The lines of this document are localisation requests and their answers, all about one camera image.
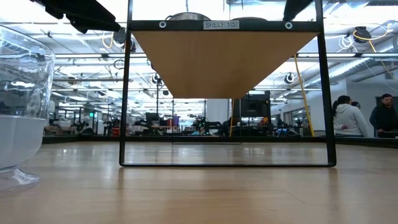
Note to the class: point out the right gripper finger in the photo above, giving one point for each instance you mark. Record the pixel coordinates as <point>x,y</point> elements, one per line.
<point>295,7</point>

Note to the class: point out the black mug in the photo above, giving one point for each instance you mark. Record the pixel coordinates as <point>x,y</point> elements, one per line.
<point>248,19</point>

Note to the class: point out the purple mug with lid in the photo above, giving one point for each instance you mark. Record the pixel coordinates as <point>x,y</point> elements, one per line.
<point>188,16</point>

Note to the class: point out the clear glass cup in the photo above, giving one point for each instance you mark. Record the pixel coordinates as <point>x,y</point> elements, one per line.
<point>28,77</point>

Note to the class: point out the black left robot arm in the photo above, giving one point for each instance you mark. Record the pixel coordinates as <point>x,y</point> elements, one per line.
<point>84,14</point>

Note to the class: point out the white shelf label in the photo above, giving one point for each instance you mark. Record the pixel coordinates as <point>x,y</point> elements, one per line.
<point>221,25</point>

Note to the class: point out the black monitor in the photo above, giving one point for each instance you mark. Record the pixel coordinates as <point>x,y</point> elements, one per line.
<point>252,107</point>

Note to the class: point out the person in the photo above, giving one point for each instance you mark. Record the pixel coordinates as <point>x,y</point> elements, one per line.
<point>385,118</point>
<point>349,119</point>
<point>356,104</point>

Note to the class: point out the red bin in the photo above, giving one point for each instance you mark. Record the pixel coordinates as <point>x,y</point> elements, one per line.
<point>115,132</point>

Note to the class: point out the wooden shelf with black frame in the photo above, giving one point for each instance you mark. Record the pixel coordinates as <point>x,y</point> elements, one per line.
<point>217,62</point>

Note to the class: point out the black table frame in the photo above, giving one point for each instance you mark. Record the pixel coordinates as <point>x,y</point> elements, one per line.
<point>77,139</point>

